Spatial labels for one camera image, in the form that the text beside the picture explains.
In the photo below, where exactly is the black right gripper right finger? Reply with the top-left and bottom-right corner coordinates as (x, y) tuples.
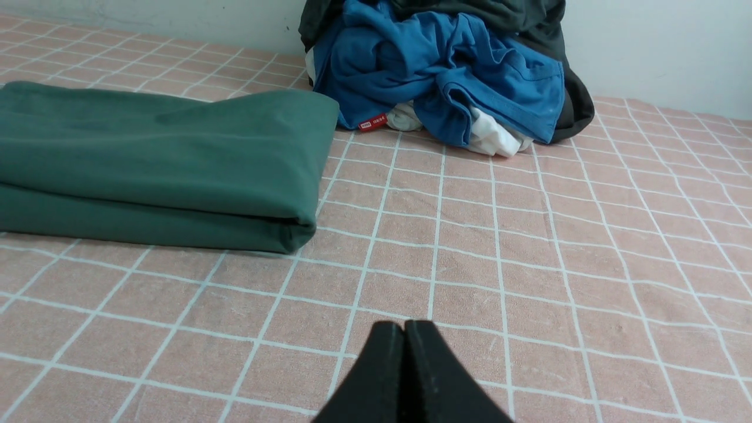
(404, 320), (513, 422)

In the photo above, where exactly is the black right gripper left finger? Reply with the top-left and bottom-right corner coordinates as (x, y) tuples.
(314, 321), (405, 422)

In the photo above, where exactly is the dark grey crumpled garment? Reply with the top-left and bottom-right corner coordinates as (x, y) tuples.
(298, 1), (595, 148)

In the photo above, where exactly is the white crumpled garment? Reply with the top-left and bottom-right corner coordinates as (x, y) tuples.
(304, 47), (534, 158)

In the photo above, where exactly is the blue crumpled garment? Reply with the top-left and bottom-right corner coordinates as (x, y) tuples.
(313, 1), (566, 147)

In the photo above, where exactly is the green long-sleeve top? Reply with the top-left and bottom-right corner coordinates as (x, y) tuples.
(1, 81), (339, 254)

